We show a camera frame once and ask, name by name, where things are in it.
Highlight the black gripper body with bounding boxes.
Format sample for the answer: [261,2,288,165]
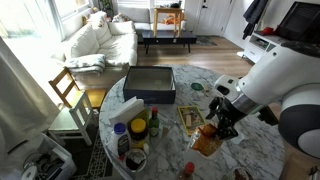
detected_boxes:
[205,96,247,127]

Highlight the orange chip packet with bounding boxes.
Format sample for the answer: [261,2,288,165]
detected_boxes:
[191,123,224,158]

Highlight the large clear plastic cup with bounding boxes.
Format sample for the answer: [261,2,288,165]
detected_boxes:
[183,128,225,162]

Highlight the green bottle red cap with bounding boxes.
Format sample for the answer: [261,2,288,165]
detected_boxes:
[148,106,160,138]

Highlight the brown bottle red cap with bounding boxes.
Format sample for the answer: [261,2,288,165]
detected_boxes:
[178,161,196,180]

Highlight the white bottle blue cap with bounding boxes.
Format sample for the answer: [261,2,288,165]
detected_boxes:
[109,122,132,158]

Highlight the clear measuring scoop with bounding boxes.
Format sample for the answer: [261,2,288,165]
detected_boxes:
[230,131,245,145]

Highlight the yellow dog book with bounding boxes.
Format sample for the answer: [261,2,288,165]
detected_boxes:
[176,105,208,137]

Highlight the long flat wooden block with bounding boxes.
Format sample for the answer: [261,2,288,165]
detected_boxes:
[185,114,193,129]

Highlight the green round lid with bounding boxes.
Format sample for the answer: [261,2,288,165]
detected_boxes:
[190,82,205,92]

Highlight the clear acrylic organizer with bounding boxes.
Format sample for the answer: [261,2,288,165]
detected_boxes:
[106,109,175,175]

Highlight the white TV stand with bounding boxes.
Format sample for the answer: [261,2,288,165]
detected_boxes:
[237,31,293,65]

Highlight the small door mat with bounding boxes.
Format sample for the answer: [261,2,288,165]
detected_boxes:
[194,35,218,47]

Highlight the small white tube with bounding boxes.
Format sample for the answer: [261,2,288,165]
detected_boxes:
[142,143,151,156]

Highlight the navy cardboard box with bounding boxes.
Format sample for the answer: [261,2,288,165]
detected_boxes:
[122,65,177,105]

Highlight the brown jar yellow lid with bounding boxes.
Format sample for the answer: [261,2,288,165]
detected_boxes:
[129,118,149,149]

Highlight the red object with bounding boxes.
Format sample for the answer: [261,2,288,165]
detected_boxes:
[260,26,275,36]

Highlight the glass jar dark contents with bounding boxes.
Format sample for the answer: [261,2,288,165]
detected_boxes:
[123,148,148,173]

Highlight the dark coffee table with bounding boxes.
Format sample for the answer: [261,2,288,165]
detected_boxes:
[141,29,198,55]

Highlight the white door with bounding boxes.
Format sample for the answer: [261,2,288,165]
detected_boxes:
[194,0,234,37]

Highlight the dark hanging jacket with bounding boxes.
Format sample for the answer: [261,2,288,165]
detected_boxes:
[242,0,269,40]

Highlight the orange cloth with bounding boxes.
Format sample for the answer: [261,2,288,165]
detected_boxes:
[163,13,186,26]

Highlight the light wooden stool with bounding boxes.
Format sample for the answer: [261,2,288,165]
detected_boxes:
[152,7,185,38]

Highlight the black television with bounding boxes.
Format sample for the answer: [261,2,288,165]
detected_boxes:
[276,1,320,44]

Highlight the dark patterned rug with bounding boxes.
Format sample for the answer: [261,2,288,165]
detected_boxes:
[71,129,114,180]

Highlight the white sofa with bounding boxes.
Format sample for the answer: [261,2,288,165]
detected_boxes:
[53,11,139,89]

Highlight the white loveseat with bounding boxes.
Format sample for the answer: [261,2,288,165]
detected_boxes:
[117,5,188,33]

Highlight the patterned throw pillow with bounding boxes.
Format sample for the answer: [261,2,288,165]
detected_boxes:
[88,11,108,28]
[111,13,132,24]

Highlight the small white chair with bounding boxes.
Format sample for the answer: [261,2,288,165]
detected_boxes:
[48,92,95,147]

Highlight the grey white blanket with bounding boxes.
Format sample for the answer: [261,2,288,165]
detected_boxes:
[64,53,107,75]

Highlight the green house plant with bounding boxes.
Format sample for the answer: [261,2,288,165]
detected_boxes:
[98,0,115,18]

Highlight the wooden chair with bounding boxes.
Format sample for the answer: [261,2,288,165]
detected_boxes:
[48,67,108,109]

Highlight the clear plastic storage bin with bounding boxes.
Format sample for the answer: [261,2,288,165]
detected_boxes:
[0,133,78,180]

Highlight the white curtain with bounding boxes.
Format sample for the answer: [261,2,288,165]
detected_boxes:
[0,36,63,164]

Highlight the large bright window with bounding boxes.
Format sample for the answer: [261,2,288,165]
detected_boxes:
[0,0,92,38]

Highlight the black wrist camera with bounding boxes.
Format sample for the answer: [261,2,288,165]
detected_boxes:
[258,105,280,127]

